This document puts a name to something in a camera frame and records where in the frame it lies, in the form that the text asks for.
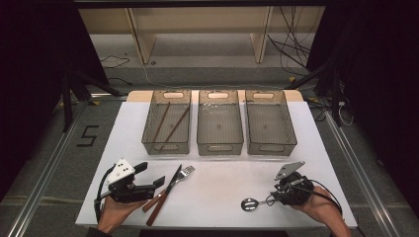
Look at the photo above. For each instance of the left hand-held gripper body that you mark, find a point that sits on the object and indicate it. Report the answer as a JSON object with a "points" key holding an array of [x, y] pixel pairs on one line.
{"points": [[126, 191]]}

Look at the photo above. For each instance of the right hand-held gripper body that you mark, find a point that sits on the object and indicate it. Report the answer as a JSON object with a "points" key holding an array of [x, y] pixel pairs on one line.
{"points": [[294, 191]]}

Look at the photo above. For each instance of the metal spoon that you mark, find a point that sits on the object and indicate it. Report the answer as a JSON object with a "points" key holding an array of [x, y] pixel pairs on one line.
{"points": [[249, 204]]}

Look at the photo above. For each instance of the smoky clear plastic bin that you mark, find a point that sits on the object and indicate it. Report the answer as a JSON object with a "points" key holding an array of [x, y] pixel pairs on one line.
{"points": [[270, 126], [219, 126], [168, 126]]}

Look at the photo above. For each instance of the person's left hand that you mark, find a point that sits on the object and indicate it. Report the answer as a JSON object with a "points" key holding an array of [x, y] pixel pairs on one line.
{"points": [[115, 214]]}

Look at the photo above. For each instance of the person's right hand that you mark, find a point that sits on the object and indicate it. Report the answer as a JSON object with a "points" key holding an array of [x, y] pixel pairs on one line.
{"points": [[318, 205]]}

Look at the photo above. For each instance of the white table cover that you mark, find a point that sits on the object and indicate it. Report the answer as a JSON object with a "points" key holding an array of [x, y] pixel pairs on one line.
{"points": [[217, 184]]}

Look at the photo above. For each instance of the black metal stand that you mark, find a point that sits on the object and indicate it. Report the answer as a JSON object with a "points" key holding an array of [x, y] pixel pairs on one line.
{"points": [[329, 89], [70, 95]]}

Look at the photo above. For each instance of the dark curtain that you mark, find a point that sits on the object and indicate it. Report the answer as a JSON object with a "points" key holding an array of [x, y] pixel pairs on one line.
{"points": [[378, 82], [33, 82]]}

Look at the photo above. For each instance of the pale wooden shelf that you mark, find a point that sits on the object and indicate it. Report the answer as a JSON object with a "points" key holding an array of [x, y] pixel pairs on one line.
{"points": [[197, 19]]}

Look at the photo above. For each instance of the aluminium floor rail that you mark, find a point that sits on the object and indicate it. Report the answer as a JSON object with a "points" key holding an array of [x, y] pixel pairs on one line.
{"points": [[42, 184], [362, 177]]}

